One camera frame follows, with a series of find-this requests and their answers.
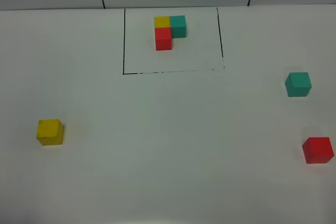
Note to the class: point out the red template block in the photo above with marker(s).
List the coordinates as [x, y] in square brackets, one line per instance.
[163, 38]

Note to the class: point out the green template block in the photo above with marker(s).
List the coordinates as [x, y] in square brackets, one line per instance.
[178, 26]

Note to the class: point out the yellow template block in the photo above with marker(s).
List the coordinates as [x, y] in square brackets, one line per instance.
[162, 22]

